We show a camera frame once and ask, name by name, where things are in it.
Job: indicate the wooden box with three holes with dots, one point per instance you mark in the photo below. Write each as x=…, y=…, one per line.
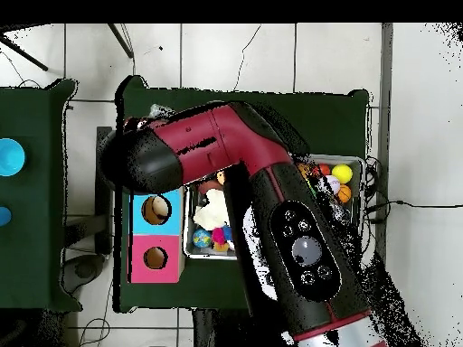
x=170, y=249

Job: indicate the red orange ball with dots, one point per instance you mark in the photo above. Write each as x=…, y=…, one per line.
x=324, y=170

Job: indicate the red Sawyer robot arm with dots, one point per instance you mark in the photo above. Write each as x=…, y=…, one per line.
x=217, y=141

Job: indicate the dark green side table cloth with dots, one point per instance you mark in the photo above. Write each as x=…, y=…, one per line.
x=36, y=253

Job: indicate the small brown football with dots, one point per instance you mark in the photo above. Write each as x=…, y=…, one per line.
x=210, y=186

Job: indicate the black stand leg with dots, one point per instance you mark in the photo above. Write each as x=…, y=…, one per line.
x=121, y=41
x=25, y=56

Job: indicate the clear mesh bin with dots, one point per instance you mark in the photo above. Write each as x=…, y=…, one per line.
x=199, y=253

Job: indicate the pale yellow knitted cloth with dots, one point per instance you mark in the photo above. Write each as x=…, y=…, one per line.
x=210, y=215

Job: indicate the small orange basketball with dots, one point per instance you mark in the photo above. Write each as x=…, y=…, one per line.
x=344, y=194

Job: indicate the small blue cup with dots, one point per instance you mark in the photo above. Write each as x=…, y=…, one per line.
x=3, y=216

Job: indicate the blue round bowl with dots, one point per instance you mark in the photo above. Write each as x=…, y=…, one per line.
x=9, y=157

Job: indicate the small globe ball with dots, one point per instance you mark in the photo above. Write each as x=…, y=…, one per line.
x=202, y=238

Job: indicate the yellow ball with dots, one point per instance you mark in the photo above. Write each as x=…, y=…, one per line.
x=342, y=173

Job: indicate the dark grey stand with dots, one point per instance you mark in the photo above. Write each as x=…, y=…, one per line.
x=105, y=217

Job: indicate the clear plastic bottle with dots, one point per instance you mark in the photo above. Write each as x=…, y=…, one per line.
x=160, y=110

